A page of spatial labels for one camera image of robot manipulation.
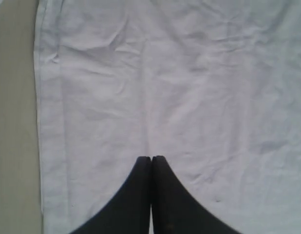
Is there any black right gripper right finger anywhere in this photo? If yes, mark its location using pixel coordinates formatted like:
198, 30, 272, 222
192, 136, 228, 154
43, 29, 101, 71
151, 156, 238, 234

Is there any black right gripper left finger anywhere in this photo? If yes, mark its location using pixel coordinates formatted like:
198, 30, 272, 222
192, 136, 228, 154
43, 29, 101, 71
73, 156, 151, 234

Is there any white t-shirt red lettering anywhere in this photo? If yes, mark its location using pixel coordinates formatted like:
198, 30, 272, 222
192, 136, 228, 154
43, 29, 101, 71
34, 0, 301, 234

